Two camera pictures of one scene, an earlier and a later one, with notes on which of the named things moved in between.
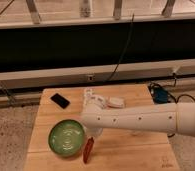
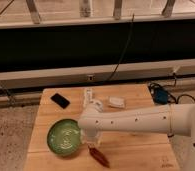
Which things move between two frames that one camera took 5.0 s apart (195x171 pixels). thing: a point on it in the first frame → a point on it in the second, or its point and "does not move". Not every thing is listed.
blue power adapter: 160,96 does not move
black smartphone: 60,100 does not move
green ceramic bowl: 66,137 does not move
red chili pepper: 87,150 → 94,152
